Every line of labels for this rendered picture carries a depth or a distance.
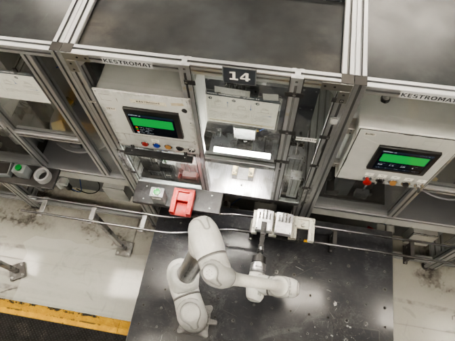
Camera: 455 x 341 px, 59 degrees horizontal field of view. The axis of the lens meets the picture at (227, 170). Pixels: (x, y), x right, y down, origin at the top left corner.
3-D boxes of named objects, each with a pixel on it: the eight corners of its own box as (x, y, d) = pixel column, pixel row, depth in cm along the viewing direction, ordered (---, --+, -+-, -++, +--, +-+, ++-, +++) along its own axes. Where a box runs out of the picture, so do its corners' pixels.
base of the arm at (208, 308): (214, 339, 229) (213, 339, 224) (176, 333, 231) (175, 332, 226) (219, 306, 237) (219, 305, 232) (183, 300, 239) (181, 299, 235)
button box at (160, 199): (152, 203, 243) (148, 195, 233) (156, 191, 247) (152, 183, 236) (165, 205, 242) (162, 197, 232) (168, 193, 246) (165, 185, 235)
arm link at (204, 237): (170, 305, 229) (161, 268, 238) (198, 297, 235) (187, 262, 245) (198, 258, 166) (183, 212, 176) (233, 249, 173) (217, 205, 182)
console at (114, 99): (118, 149, 208) (89, 93, 167) (133, 103, 220) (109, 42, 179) (198, 160, 204) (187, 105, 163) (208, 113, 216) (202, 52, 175)
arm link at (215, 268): (242, 283, 176) (231, 254, 182) (227, 279, 160) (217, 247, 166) (215, 293, 178) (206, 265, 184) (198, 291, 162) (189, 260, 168)
